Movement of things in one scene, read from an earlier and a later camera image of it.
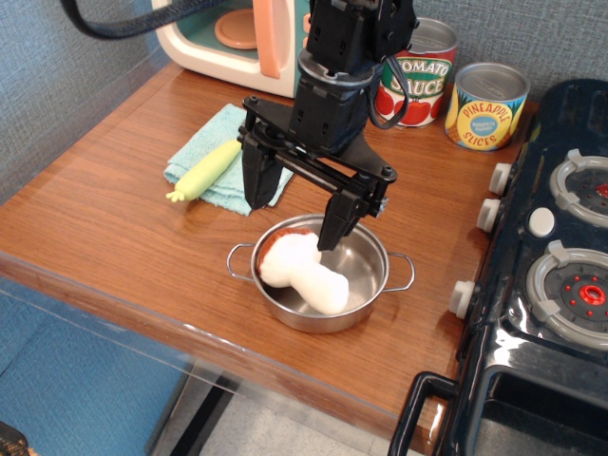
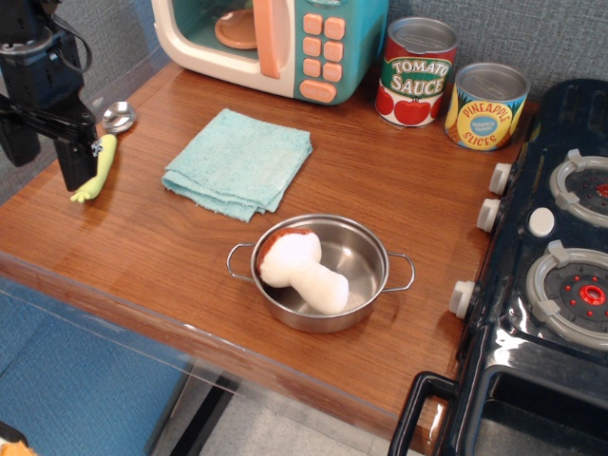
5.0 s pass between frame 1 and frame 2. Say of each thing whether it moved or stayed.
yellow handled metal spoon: moved
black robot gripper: moved
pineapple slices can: stayed
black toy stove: stayed
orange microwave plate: stayed
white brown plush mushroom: stayed
